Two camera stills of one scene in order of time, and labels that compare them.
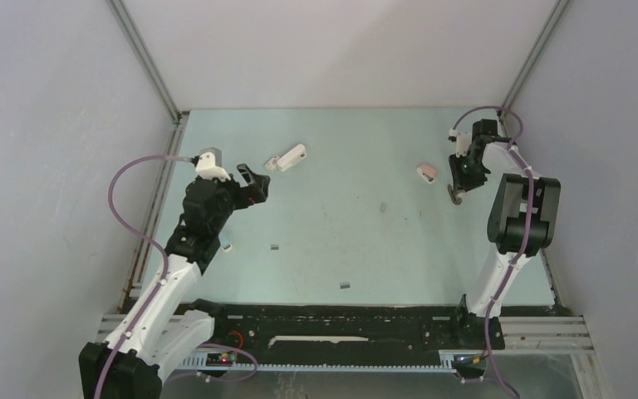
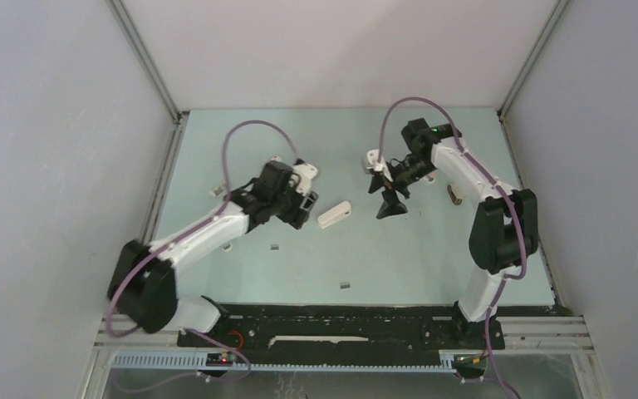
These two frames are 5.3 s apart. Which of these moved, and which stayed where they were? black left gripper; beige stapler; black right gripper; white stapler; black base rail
Moved: black right gripper; black left gripper; white stapler
Stayed: black base rail; beige stapler
